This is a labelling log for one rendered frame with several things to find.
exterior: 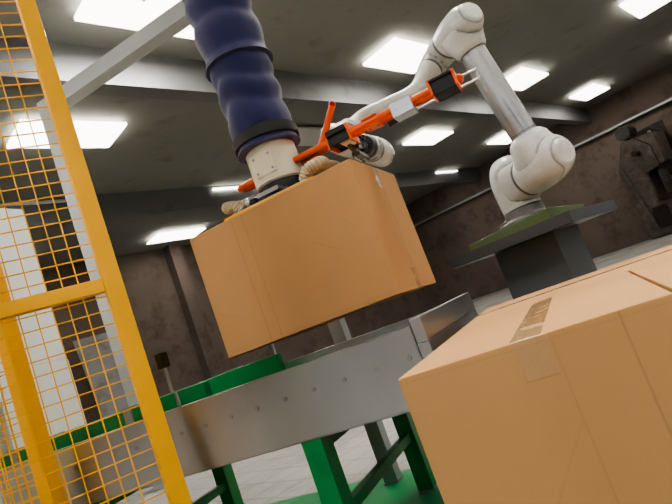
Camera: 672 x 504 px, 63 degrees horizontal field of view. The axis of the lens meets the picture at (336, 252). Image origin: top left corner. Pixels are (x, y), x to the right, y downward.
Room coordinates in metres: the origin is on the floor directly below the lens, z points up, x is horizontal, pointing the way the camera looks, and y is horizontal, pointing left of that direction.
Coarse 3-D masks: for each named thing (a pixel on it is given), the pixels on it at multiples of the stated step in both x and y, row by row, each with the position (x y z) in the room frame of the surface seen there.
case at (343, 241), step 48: (288, 192) 1.56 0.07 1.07; (336, 192) 1.50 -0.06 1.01; (384, 192) 1.66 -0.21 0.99; (192, 240) 1.70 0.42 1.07; (240, 240) 1.64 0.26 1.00; (288, 240) 1.58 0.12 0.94; (336, 240) 1.52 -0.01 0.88; (384, 240) 1.50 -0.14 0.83; (240, 288) 1.66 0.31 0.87; (288, 288) 1.60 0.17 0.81; (336, 288) 1.54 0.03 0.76; (384, 288) 1.49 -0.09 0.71; (240, 336) 1.68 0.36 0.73; (288, 336) 1.67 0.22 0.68
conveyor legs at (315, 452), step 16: (400, 416) 2.04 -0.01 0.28; (400, 432) 2.05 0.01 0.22; (416, 432) 2.06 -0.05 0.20; (304, 448) 1.46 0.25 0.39; (320, 448) 1.44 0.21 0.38; (400, 448) 1.92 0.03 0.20; (416, 448) 2.04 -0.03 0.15; (320, 464) 1.45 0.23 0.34; (336, 464) 1.47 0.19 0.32; (384, 464) 1.77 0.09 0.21; (416, 464) 2.04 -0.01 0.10; (224, 480) 2.35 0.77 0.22; (320, 480) 1.45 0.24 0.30; (336, 480) 1.45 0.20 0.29; (368, 480) 1.64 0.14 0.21; (416, 480) 2.05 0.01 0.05; (432, 480) 2.05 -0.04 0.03; (208, 496) 2.25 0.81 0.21; (224, 496) 2.36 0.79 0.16; (240, 496) 2.40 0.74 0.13; (320, 496) 1.46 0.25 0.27; (336, 496) 1.44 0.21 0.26; (352, 496) 1.54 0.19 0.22
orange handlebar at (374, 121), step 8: (416, 96) 1.55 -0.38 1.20; (424, 96) 1.55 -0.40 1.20; (416, 104) 1.60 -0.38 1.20; (384, 112) 1.59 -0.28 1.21; (368, 120) 1.61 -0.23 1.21; (376, 120) 1.61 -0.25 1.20; (384, 120) 1.64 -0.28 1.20; (352, 128) 1.63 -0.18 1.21; (360, 128) 1.63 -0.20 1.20; (368, 128) 1.63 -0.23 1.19; (376, 128) 1.66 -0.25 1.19; (320, 144) 1.67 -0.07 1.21; (304, 152) 1.70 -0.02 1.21; (312, 152) 1.69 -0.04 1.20; (320, 152) 1.72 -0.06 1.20; (296, 160) 1.71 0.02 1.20; (304, 160) 1.74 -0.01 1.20; (248, 184) 1.78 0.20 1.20; (240, 192) 1.82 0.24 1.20
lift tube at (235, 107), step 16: (224, 64) 1.67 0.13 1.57; (240, 64) 1.67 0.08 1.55; (256, 64) 1.69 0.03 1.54; (272, 64) 1.78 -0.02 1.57; (224, 80) 1.68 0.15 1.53; (240, 80) 1.66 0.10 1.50; (256, 80) 1.67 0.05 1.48; (272, 80) 1.71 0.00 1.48; (224, 96) 1.70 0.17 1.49; (240, 96) 1.68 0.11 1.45; (256, 96) 1.67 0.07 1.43; (272, 96) 1.70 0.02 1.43; (224, 112) 1.74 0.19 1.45; (240, 112) 1.67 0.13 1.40; (256, 112) 1.66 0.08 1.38; (272, 112) 1.67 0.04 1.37; (288, 112) 1.73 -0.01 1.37; (240, 128) 1.69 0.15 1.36; (256, 144) 1.68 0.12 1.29; (240, 160) 1.77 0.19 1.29
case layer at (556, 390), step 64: (640, 256) 1.57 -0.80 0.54; (512, 320) 1.11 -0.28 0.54; (576, 320) 0.79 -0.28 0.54; (640, 320) 0.74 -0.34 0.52; (448, 384) 0.84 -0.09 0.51; (512, 384) 0.81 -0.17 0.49; (576, 384) 0.78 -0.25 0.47; (640, 384) 0.75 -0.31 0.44; (448, 448) 0.85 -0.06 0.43; (512, 448) 0.82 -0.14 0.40; (576, 448) 0.79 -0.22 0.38; (640, 448) 0.76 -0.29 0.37
